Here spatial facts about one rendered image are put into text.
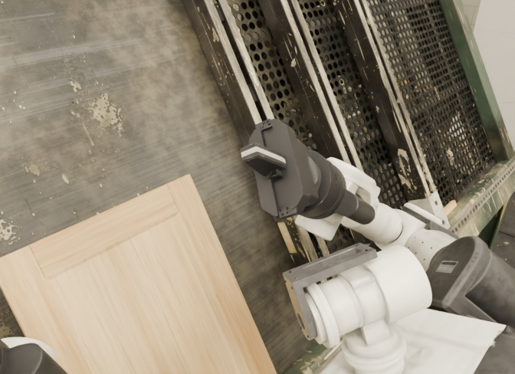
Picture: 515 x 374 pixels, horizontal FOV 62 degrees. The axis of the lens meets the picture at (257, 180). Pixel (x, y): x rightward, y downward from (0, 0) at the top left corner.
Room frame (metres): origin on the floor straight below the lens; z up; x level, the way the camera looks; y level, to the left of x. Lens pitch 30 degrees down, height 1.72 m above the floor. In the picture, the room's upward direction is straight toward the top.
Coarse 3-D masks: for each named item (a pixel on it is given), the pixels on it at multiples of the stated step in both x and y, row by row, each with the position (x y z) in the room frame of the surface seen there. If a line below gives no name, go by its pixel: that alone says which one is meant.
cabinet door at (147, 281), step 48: (192, 192) 0.73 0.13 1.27; (48, 240) 0.54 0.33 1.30; (96, 240) 0.58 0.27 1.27; (144, 240) 0.62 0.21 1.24; (192, 240) 0.67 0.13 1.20; (48, 288) 0.50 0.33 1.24; (96, 288) 0.53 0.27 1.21; (144, 288) 0.57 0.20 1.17; (192, 288) 0.61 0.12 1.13; (48, 336) 0.45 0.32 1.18; (96, 336) 0.48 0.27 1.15; (144, 336) 0.51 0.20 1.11; (192, 336) 0.55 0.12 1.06; (240, 336) 0.59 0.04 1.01
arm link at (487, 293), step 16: (496, 256) 0.42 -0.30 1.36; (496, 272) 0.40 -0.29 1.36; (512, 272) 0.41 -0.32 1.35; (480, 288) 0.39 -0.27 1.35; (496, 288) 0.39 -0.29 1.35; (512, 288) 0.39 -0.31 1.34; (480, 304) 0.38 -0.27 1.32; (496, 304) 0.38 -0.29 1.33; (512, 304) 0.38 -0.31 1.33; (496, 320) 0.37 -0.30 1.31; (512, 320) 0.37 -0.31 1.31
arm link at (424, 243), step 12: (408, 204) 0.70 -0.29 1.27; (420, 216) 0.66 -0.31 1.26; (432, 216) 0.66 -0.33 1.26; (432, 228) 0.63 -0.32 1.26; (444, 228) 0.63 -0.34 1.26; (408, 240) 0.63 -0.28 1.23; (420, 240) 0.60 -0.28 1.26; (432, 240) 0.56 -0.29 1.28; (444, 240) 0.54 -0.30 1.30; (420, 252) 0.56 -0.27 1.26; (432, 252) 0.52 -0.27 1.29
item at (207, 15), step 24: (192, 0) 0.99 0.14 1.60; (216, 0) 0.99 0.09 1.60; (192, 24) 0.99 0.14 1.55; (216, 24) 0.94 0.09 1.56; (216, 48) 0.94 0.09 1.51; (240, 48) 0.95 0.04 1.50; (216, 72) 0.94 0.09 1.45; (240, 72) 0.91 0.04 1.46; (240, 96) 0.89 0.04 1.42; (264, 96) 0.92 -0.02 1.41; (240, 120) 0.89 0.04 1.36; (312, 240) 0.78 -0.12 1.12
